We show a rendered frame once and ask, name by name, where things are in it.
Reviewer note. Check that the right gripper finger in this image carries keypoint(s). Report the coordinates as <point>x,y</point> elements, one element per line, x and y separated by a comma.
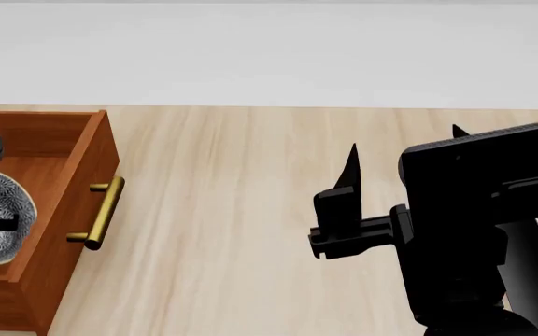
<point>344,203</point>
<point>458,131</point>

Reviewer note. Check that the brown wooden drawer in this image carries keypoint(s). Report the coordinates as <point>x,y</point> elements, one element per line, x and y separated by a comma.
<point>63,168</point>

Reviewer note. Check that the black flat panel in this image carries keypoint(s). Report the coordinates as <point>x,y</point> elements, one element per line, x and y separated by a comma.
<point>530,266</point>

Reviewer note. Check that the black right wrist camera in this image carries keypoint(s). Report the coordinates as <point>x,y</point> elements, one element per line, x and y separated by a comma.
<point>484,154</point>

